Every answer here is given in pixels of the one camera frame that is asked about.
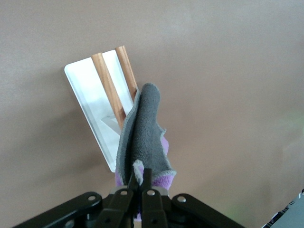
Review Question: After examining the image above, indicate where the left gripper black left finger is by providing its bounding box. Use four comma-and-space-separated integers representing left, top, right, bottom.
13, 173, 139, 228

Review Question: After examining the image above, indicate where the white rack with wooden rods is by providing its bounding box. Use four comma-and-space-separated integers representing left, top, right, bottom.
64, 45, 139, 172

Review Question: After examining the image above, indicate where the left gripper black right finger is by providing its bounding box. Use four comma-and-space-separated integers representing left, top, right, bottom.
141, 168, 247, 228

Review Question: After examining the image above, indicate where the purple and grey towel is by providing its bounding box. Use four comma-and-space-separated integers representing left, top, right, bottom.
114, 83, 177, 222

